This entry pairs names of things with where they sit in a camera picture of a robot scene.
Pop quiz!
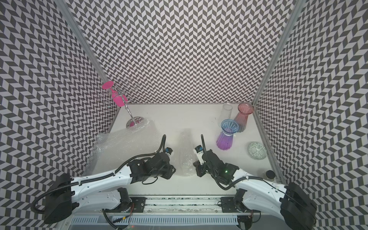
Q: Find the green patterned bowl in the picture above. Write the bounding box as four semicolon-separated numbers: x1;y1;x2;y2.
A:
247;142;267;160

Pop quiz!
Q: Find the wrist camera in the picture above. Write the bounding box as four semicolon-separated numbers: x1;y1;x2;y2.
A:
194;145;204;165
164;147;173;156

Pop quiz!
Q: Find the pink vase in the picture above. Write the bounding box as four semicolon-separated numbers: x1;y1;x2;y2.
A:
234;103;254;132

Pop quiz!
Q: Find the pink plastic wine glass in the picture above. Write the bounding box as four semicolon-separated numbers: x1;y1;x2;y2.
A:
102;81;127;107

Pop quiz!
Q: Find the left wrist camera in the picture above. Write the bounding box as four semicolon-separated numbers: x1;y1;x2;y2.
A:
164;147;173;156

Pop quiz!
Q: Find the blue purple vase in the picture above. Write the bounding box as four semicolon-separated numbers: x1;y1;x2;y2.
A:
216;119;239;150

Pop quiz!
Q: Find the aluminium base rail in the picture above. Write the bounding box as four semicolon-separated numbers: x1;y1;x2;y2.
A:
73;193;282;218

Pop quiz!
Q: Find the clear bubble wrap sheet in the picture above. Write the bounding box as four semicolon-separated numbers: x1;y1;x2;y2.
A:
82;119;162;176

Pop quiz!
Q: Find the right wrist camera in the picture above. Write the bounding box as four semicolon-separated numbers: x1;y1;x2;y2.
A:
194;145;204;165

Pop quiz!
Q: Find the clear glass vase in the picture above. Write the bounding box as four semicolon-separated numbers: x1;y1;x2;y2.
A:
218;103;233;125

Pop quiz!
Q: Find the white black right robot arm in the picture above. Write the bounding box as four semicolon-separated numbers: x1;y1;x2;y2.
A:
193;145;317;230

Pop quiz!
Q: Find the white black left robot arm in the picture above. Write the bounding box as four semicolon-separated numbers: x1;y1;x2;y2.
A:
31;148;176;224

